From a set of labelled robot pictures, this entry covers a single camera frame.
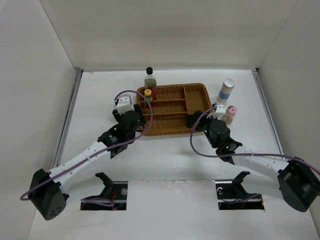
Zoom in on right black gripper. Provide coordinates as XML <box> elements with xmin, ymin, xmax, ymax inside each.
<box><xmin>185</xmin><ymin>110</ymin><xmax>220</xmax><ymax>149</ymax></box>

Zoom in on red chili sauce bottle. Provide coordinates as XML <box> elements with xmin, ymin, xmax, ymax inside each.
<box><xmin>144</xmin><ymin>88</ymin><xmax>154</xmax><ymax>114</ymax></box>

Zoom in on dark sauce bottle black cap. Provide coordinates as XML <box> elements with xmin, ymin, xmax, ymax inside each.
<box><xmin>144</xmin><ymin>67</ymin><xmax>157</xmax><ymax>101</ymax></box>

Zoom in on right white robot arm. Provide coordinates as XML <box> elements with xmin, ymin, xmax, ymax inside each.
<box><xmin>186</xmin><ymin>110</ymin><xmax>320</xmax><ymax>213</ymax></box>

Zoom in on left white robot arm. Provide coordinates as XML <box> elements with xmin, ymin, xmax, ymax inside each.
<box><xmin>20</xmin><ymin>103</ymin><xmax>146</xmax><ymax>221</ymax></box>

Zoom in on brown wicker divided tray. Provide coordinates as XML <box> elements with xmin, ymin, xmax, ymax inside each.
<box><xmin>145</xmin><ymin>83</ymin><xmax>212</xmax><ymax>136</ymax></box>

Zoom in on pink cap spice jar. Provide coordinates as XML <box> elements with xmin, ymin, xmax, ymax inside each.
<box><xmin>220</xmin><ymin>105</ymin><xmax>238</xmax><ymax>125</ymax></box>

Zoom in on white blue cylindrical shaker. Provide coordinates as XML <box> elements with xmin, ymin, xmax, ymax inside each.
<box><xmin>217</xmin><ymin>78</ymin><xmax>235</xmax><ymax>103</ymax></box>

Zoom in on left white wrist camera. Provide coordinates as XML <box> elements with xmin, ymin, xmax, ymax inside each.
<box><xmin>114</xmin><ymin>94</ymin><xmax>134</xmax><ymax>116</ymax></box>

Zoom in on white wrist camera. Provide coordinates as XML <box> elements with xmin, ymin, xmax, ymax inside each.
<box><xmin>114</xmin><ymin>94</ymin><xmax>134</xmax><ymax>116</ymax></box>
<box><xmin>206</xmin><ymin>102</ymin><xmax>226</xmax><ymax>119</ymax></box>

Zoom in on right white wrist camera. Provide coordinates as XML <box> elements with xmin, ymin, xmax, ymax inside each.
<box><xmin>206</xmin><ymin>102</ymin><xmax>226</xmax><ymax>119</ymax></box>

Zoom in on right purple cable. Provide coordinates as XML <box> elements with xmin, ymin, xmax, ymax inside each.
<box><xmin>189</xmin><ymin>107</ymin><xmax>320</xmax><ymax>176</ymax></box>

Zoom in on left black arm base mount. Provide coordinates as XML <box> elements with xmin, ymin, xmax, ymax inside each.
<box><xmin>80</xmin><ymin>172</ymin><xmax>129</xmax><ymax>211</ymax></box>

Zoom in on left metal table rail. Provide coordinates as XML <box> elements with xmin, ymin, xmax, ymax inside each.
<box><xmin>48</xmin><ymin>67</ymin><xmax>84</xmax><ymax>169</ymax></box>

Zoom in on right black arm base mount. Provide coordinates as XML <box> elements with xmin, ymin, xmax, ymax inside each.
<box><xmin>215</xmin><ymin>171</ymin><xmax>265</xmax><ymax>211</ymax></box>

